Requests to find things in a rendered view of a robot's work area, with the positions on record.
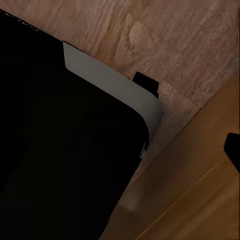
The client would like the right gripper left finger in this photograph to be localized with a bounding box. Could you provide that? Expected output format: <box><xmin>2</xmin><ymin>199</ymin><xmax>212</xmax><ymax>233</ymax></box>
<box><xmin>0</xmin><ymin>133</ymin><xmax>26</xmax><ymax>193</ymax></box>

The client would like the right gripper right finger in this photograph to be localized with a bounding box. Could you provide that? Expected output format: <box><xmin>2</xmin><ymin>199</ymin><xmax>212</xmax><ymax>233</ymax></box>
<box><xmin>224</xmin><ymin>133</ymin><xmax>240</xmax><ymax>172</ymax></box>

